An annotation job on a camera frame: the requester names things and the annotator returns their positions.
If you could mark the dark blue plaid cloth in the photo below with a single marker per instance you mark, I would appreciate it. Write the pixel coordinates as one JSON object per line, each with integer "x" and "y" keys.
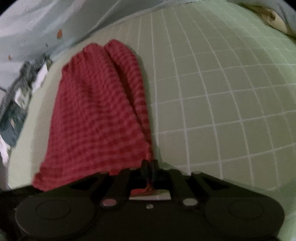
{"x": 15, "y": 104}

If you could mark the light blue printed bedsheet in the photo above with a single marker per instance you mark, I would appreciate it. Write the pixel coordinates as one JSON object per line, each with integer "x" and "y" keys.
{"x": 30, "y": 29}

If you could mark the red checked cloth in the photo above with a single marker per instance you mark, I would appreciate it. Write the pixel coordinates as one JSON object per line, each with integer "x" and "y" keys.
{"x": 100, "y": 121}

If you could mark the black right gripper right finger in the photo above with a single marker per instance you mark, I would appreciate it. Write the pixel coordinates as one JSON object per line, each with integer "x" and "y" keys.
{"x": 177, "y": 184}

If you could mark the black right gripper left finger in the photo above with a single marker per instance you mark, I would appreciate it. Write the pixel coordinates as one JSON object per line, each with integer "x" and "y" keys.
{"x": 117, "y": 188}

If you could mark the green grid cutting mat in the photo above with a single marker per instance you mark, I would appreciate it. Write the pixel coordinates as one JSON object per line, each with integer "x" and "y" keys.
{"x": 220, "y": 89}

